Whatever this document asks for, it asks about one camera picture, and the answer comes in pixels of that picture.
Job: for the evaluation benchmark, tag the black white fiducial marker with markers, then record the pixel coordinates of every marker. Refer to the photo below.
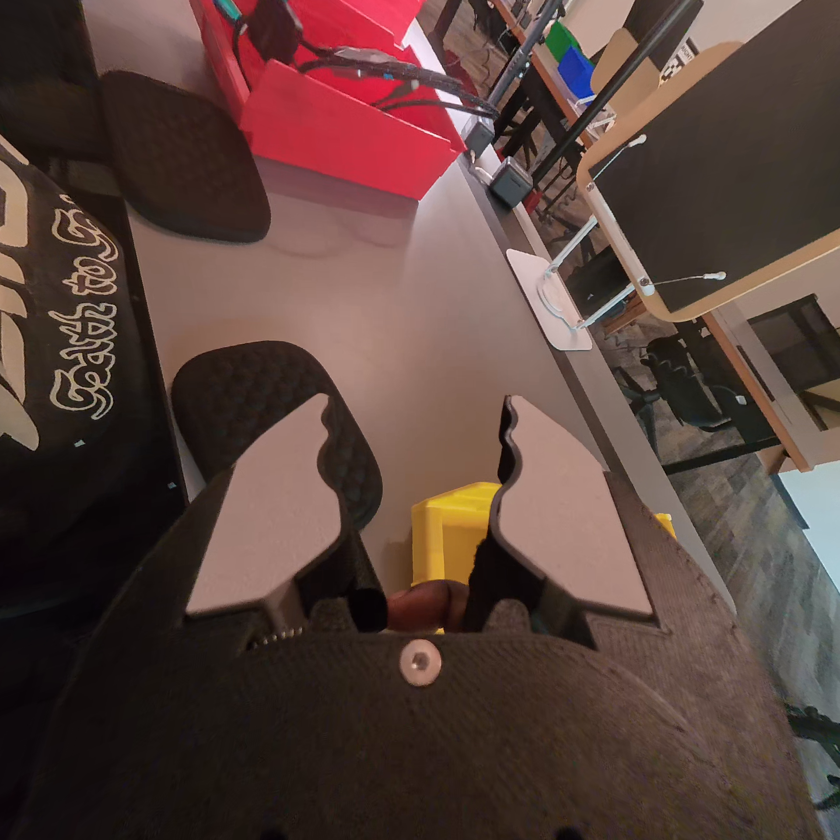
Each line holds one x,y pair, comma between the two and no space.
682,62

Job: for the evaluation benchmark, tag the black printed shirt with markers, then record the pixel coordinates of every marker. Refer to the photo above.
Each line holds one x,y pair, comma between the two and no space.
65,459

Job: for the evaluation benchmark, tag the grey tripod stand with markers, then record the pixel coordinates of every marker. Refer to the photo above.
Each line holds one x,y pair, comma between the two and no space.
520,59

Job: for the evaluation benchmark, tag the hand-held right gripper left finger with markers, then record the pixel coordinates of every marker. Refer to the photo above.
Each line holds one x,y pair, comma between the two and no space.
262,512

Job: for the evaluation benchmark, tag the person's right hand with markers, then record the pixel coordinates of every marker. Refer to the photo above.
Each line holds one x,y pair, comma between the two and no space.
423,604

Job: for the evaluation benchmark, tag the tan chair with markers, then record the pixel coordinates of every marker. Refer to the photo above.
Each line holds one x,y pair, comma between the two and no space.
620,59

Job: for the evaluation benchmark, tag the grey cube adapter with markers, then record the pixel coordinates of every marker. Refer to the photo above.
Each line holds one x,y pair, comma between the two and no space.
510,184
479,139

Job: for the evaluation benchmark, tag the clear acrylic bracket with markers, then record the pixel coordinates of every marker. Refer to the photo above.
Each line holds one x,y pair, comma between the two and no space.
571,245

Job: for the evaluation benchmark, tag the black boom pole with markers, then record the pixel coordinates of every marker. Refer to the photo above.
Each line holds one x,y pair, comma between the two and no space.
613,92

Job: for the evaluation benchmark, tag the red plastic bin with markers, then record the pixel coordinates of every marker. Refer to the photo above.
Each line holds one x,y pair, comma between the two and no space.
341,131

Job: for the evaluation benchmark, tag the black foam pad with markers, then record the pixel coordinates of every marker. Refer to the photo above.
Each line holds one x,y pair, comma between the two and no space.
184,157

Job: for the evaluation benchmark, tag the yellow plastic bin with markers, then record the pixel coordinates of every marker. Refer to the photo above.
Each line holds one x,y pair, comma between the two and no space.
453,525

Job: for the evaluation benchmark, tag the black mesh armrest pad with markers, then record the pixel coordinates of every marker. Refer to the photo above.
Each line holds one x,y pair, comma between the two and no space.
262,387

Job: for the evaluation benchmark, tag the black office chair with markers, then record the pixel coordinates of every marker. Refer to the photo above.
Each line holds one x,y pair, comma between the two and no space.
682,394

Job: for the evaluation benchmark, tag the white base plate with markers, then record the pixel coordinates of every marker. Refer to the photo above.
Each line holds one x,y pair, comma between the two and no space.
525,269

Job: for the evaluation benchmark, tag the green storage bin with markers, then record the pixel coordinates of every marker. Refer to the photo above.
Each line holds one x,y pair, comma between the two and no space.
563,39

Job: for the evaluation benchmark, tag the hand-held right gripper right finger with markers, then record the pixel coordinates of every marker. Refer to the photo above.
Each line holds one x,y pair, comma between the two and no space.
571,525

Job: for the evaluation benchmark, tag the blue storage bin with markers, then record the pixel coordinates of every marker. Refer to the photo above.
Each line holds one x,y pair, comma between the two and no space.
577,64

